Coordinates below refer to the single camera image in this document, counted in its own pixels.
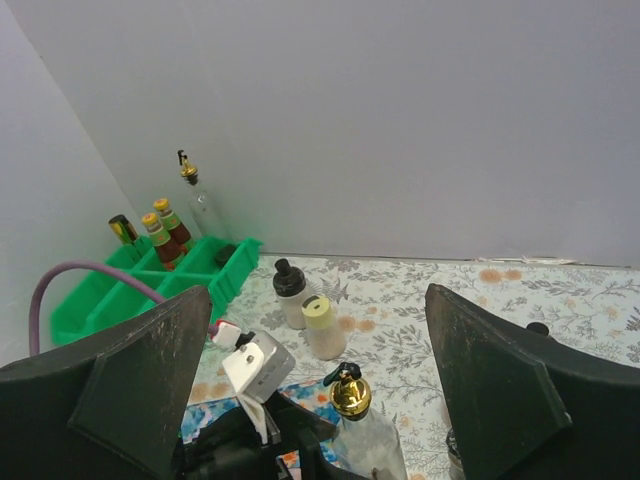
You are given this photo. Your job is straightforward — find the yellow-label spice tube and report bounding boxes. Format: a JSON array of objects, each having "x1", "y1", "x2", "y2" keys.
[{"x1": 108, "y1": 214, "x2": 139, "y2": 247}]

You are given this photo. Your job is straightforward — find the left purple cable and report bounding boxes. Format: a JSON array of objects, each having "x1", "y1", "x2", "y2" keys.
[{"x1": 28, "y1": 259, "x2": 169, "y2": 357}]

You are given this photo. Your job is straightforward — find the yellow-cap spice shaker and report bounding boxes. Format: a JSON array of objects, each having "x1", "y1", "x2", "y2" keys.
[{"x1": 301, "y1": 295, "x2": 347, "y2": 361}]

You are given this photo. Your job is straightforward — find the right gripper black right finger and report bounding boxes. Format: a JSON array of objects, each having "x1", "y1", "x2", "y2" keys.
[{"x1": 425, "y1": 284, "x2": 639, "y2": 479}]

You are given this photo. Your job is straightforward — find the black-cap white powder shaker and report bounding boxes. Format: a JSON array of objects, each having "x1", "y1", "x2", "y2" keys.
[{"x1": 272, "y1": 258, "x2": 310, "y2": 330}]

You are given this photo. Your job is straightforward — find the blue floral cloth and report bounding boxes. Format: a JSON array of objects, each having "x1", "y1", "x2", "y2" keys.
[{"x1": 177, "y1": 377, "x2": 341, "y2": 480}]

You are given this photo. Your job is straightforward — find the red sauce bottle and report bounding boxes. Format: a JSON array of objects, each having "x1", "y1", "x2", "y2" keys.
[
  {"x1": 153, "y1": 198, "x2": 195, "y2": 254},
  {"x1": 141, "y1": 212, "x2": 184, "y2": 271}
]

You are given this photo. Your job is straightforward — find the tall oil bottle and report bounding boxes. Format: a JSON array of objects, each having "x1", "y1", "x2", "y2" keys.
[
  {"x1": 323, "y1": 362, "x2": 408, "y2": 479},
  {"x1": 177, "y1": 150, "x2": 228, "y2": 238}
]

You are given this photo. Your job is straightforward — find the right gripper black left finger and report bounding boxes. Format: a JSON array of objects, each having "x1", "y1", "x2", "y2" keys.
[{"x1": 1, "y1": 286, "x2": 212, "y2": 479}]

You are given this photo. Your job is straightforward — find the green plastic compartment bin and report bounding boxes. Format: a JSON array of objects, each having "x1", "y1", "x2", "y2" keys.
[{"x1": 49, "y1": 236, "x2": 265, "y2": 346}]

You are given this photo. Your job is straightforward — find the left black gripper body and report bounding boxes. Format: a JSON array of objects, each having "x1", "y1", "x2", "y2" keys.
[{"x1": 179, "y1": 384, "x2": 351, "y2": 480}]

